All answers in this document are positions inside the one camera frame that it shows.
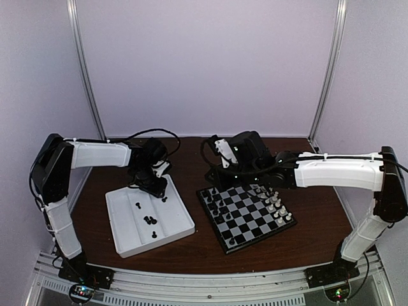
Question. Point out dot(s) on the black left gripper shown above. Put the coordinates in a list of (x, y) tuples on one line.
[(157, 190)]

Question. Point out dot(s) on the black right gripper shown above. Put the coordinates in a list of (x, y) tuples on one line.
[(221, 182)]

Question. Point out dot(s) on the black king piece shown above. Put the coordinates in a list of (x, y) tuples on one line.
[(219, 219)]

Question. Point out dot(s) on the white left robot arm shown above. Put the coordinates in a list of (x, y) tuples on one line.
[(50, 175)]

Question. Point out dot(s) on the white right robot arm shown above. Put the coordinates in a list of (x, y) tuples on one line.
[(378, 174)]

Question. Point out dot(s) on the black pieces pile in tray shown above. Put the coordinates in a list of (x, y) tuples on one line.
[(148, 222)]

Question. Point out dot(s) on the left circuit board with LEDs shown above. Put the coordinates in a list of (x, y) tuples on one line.
[(80, 293)]

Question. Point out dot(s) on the circuit board with leds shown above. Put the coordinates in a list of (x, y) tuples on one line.
[(80, 293), (337, 293)]

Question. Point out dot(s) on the right circuit board with LEDs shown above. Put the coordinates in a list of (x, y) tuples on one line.
[(337, 293)]

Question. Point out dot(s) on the white king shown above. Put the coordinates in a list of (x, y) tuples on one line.
[(275, 196)]

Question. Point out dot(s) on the black and grey chessboard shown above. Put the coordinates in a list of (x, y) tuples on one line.
[(251, 221)]

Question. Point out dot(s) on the white compartment tray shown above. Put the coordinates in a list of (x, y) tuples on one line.
[(121, 213)]

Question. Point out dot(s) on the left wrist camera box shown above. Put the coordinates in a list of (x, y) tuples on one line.
[(161, 168)]

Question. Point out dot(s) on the front aluminium rail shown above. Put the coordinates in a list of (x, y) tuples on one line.
[(279, 287)]

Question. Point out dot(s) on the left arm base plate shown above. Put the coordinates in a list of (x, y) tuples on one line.
[(94, 276)]

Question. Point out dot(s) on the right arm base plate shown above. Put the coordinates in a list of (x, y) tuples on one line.
[(329, 274)]

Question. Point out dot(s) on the left aluminium frame post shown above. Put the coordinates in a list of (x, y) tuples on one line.
[(84, 71)]

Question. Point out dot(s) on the aluminium frame post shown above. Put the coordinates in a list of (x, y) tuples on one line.
[(84, 71), (337, 37)]

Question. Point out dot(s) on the right aluminium frame post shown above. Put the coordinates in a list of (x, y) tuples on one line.
[(337, 37)]

